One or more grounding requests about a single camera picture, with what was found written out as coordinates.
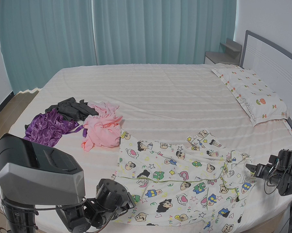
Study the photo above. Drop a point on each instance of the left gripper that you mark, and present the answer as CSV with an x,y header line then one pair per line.
x,y
131,200

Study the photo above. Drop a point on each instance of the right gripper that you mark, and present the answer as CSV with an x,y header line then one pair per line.
x,y
264,170

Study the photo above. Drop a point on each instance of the white printed pyjama top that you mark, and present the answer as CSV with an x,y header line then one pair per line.
x,y
184,178

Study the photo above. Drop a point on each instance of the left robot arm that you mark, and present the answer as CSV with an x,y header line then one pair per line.
x,y
39,178

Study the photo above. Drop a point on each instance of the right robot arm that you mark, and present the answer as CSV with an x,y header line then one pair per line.
x,y
285,178

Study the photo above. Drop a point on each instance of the bed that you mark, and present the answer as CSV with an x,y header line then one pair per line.
x,y
172,93

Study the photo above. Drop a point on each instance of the pink garment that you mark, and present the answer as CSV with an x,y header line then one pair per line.
x,y
102,130

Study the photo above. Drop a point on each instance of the white printed pillow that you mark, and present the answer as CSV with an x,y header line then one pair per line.
x,y
255,93

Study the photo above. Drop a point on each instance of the black garment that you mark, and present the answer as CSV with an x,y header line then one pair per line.
x,y
73,110

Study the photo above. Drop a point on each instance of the purple garment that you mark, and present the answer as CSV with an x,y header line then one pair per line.
x,y
46,130

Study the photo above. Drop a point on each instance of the grey bedside table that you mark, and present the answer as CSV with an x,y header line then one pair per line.
x,y
221,56

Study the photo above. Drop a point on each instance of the blue-green curtain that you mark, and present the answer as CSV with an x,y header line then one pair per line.
x,y
160,20
48,33

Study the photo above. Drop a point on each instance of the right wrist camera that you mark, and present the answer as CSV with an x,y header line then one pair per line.
x,y
273,159

